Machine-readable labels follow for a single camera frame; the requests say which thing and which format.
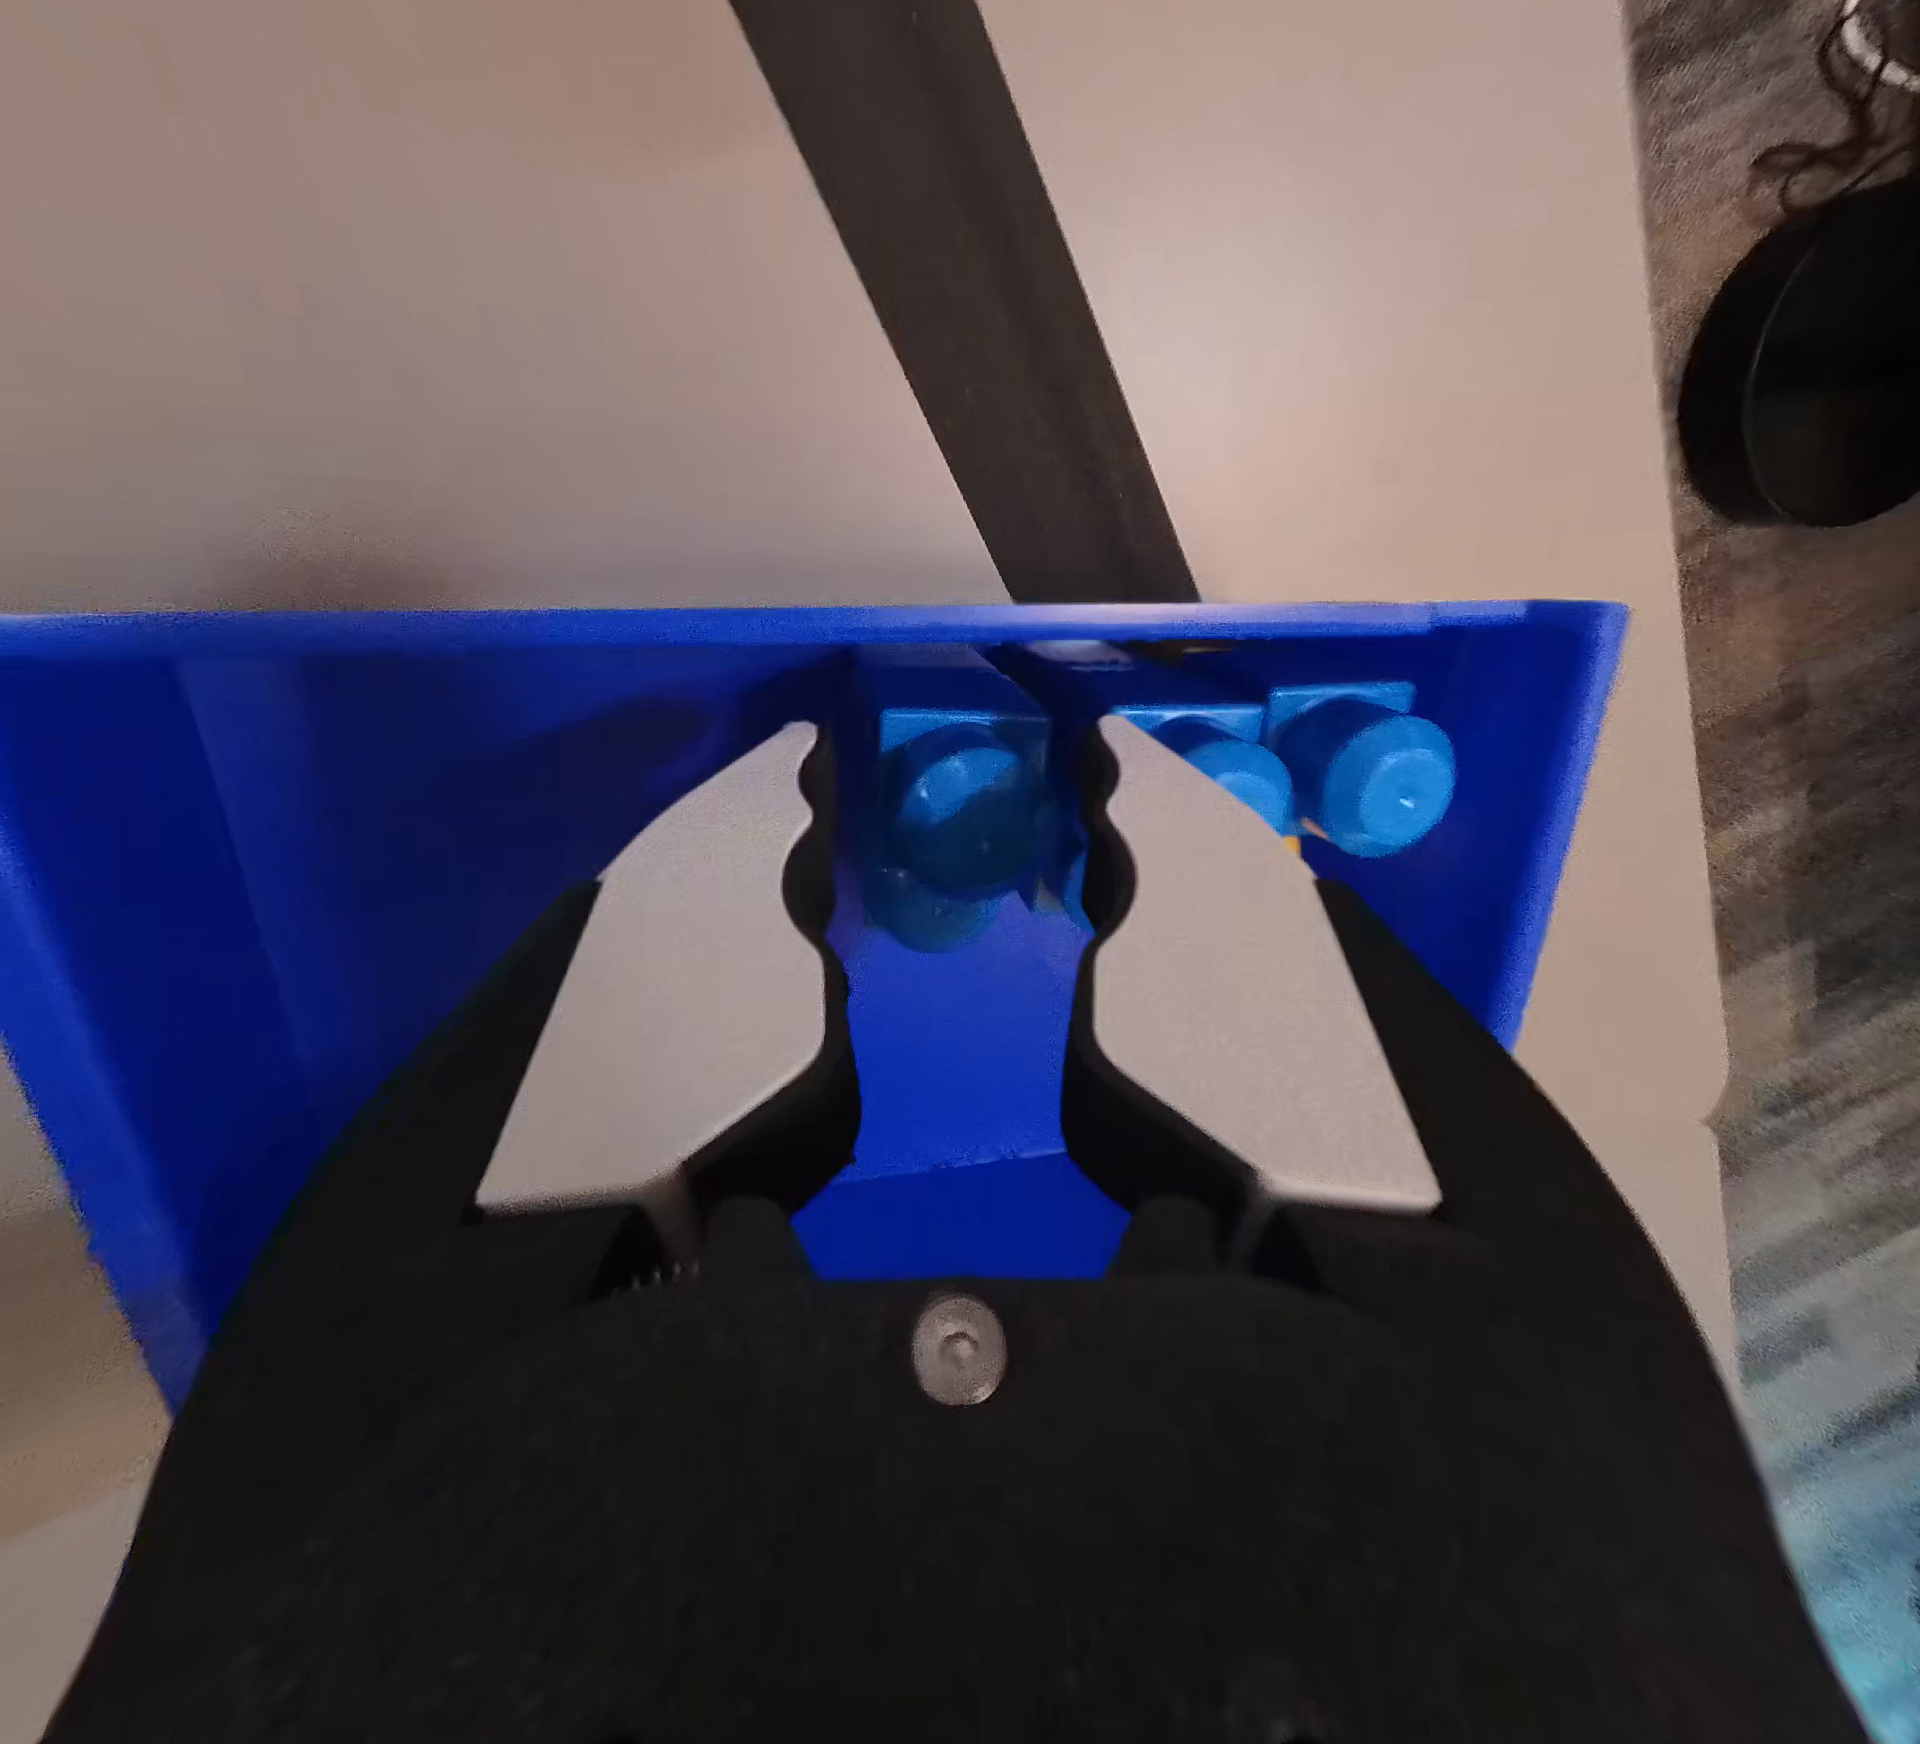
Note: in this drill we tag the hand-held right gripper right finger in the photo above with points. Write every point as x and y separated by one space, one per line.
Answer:
1260 1023

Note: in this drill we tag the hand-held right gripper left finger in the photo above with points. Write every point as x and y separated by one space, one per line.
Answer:
675 1023

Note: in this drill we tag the blue plastic storage bin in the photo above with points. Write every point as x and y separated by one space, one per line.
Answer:
375 874

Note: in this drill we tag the black round-base stand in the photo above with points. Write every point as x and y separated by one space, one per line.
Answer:
1800 378

